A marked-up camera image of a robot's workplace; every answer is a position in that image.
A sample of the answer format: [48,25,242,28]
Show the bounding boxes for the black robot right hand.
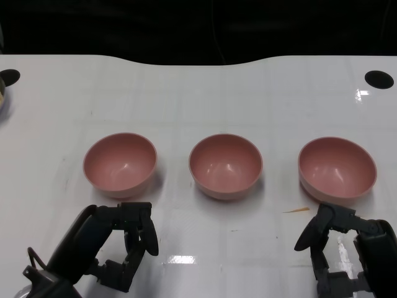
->
[293,203,397,298]

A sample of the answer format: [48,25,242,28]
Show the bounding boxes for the black round table grommet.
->
[364,70,395,90]
[0,69,21,88]

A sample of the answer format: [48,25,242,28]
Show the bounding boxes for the dish with beige contents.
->
[0,77,7,114]

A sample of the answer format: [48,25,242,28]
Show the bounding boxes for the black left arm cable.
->
[26,246,49,273]

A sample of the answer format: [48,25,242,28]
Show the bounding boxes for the black drape cloth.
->
[0,0,397,66]

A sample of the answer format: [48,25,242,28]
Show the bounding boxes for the pink plastic bowl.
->
[297,136,378,201]
[83,132,158,199]
[188,133,264,201]

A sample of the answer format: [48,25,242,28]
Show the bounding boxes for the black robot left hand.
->
[46,201,160,294]

